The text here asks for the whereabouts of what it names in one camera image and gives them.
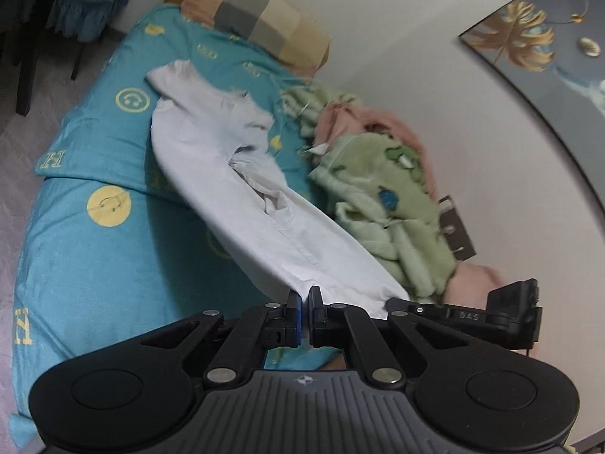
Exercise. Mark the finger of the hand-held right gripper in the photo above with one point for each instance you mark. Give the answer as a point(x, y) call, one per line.
point(418, 310)

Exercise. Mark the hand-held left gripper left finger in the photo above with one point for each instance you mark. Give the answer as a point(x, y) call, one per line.
point(298, 319)

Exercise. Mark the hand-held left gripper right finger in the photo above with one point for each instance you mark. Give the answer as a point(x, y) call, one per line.
point(316, 321)

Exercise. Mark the white t-shirt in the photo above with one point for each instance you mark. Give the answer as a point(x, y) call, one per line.
point(227, 189)

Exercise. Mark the green plush blanket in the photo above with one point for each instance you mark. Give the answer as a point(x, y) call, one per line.
point(364, 175)

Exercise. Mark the green and pink fleece blanket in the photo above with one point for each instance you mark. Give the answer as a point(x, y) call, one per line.
point(373, 118)

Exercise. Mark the teal printed bed sheet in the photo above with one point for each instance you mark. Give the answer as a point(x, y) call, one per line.
point(94, 269)

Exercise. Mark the plaid pillow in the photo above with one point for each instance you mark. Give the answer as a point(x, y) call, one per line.
point(264, 19)

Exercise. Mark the blue covered chair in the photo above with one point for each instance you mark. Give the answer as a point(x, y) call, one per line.
point(90, 9)

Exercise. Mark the grey wall socket plate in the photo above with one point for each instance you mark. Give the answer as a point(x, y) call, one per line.
point(456, 227)

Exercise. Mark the framed wall picture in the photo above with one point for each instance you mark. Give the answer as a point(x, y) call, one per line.
point(557, 66)

